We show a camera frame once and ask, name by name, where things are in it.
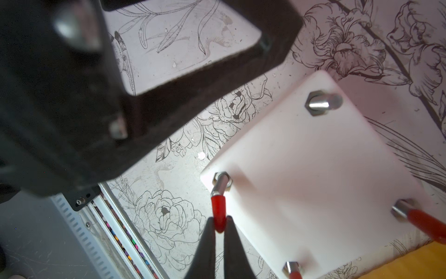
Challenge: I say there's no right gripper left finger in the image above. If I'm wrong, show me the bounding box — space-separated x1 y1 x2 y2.
185 217 216 279

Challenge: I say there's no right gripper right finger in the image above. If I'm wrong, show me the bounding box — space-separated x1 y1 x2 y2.
224 216 256 279

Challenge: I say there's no steel screw right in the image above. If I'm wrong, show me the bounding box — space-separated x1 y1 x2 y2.
390 199 416 222

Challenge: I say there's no steel screw left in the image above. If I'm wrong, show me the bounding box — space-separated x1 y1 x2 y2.
211 172 232 197

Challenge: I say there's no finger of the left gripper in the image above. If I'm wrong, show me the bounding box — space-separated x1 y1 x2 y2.
101 1 303 140

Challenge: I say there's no white block with screws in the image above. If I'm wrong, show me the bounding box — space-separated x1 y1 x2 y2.
200 71 446 279

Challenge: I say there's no yellow plastic tray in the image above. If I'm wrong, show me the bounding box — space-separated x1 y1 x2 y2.
360 242 446 279

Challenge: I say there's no red screw sleeve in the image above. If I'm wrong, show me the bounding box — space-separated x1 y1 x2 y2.
211 195 226 233
407 209 446 245
289 271 302 279

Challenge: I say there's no steel screw top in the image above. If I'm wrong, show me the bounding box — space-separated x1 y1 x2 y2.
305 90 343 116

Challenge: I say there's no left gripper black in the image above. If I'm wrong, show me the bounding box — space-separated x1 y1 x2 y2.
1 1 139 196

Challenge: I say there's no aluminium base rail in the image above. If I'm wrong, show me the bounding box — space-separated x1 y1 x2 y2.
50 183 168 279

